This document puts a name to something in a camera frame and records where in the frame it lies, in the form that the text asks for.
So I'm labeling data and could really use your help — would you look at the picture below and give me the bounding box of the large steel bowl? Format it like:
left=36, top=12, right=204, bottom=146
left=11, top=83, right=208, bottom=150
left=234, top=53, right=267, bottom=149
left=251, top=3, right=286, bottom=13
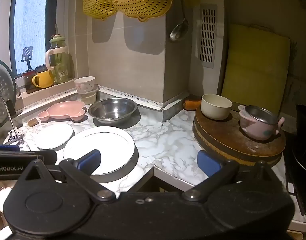
left=88, top=98, right=138, bottom=127

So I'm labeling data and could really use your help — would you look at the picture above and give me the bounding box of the cream bowl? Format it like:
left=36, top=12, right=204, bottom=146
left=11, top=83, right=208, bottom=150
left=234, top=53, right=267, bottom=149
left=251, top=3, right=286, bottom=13
left=201, top=94, right=233, bottom=120

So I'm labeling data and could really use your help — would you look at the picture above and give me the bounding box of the chrome faucet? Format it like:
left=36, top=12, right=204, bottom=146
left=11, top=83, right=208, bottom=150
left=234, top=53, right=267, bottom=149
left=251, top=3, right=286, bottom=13
left=0, top=92, right=26, bottom=145

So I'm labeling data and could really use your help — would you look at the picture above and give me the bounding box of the pink divided plate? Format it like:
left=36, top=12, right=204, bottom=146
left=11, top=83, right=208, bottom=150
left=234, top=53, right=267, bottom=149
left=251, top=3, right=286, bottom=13
left=38, top=101, right=88, bottom=122

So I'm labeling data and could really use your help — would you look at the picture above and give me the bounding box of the pink patterned plate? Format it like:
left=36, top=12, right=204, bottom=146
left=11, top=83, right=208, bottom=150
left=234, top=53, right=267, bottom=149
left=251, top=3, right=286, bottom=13
left=238, top=105, right=286, bottom=141

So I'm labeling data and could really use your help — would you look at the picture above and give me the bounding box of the dark jar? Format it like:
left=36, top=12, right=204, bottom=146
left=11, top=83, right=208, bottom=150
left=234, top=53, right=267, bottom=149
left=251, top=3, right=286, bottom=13
left=23, top=64, right=48, bottom=93

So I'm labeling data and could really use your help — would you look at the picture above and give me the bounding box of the yellow cutting board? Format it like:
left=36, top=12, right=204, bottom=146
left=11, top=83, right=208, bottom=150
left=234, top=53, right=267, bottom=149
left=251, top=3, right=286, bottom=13
left=221, top=24, right=292, bottom=117

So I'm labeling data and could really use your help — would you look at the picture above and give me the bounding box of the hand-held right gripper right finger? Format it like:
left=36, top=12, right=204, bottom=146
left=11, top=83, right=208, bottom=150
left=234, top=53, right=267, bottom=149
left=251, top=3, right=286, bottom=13
left=182, top=151, right=277, bottom=202

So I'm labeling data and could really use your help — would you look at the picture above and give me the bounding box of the metal ladle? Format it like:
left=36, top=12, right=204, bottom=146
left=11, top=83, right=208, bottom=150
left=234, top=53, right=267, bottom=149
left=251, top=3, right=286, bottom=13
left=169, top=0, right=189, bottom=42

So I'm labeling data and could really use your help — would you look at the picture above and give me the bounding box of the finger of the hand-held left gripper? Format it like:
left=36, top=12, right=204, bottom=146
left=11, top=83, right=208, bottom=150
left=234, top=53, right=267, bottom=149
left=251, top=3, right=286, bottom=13
left=43, top=150, right=58, bottom=166

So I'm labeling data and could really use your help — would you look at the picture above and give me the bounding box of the metal strainer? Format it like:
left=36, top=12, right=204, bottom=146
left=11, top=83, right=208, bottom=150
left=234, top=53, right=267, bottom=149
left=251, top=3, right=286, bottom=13
left=0, top=58, right=17, bottom=131

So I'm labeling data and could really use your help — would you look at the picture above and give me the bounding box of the round wooden chopping board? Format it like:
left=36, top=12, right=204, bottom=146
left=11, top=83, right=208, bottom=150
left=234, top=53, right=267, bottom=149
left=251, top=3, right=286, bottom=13
left=193, top=102, right=287, bottom=166

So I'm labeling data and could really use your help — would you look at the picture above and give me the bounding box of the floral ceramic bowl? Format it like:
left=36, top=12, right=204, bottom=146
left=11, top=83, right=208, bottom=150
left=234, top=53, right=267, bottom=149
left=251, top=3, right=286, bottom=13
left=73, top=76, right=96, bottom=93

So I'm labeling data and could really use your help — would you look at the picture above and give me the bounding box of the white wall vent grille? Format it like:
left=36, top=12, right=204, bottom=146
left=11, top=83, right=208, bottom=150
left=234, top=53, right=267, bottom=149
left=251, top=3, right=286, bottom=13
left=199, top=4, right=218, bottom=69

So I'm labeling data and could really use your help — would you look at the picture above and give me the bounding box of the green glass jar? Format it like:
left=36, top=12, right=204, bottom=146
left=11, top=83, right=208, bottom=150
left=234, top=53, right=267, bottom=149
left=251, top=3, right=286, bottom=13
left=45, top=34, right=75, bottom=84

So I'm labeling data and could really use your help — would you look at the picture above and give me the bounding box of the small white plate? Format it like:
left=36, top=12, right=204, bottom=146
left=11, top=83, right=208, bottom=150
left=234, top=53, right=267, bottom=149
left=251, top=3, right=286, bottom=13
left=34, top=123, right=74, bottom=151

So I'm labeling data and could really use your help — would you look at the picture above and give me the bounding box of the clear plastic container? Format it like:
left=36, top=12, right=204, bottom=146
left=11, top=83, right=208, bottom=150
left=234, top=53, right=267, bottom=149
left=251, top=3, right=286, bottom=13
left=76, top=84, right=100, bottom=105

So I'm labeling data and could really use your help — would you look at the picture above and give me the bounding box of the large white plate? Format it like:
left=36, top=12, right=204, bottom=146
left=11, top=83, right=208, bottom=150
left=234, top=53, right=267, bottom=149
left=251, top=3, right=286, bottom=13
left=63, top=126, right=136, bottom=176

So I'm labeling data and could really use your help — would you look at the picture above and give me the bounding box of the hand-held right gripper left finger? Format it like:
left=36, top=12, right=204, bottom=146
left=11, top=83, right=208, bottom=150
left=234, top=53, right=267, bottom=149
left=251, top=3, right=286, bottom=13
left=16, top=149, right=116, bottom=202

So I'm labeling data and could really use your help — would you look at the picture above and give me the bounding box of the phone stand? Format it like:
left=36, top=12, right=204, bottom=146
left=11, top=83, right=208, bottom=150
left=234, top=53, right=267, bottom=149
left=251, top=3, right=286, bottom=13
left=20, top=46, right=34, bottom=71

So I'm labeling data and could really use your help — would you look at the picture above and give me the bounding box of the orange scrubbing sponge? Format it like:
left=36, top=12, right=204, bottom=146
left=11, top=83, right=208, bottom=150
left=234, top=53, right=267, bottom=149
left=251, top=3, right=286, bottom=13
left=183, top=95, right=202, bottom=111

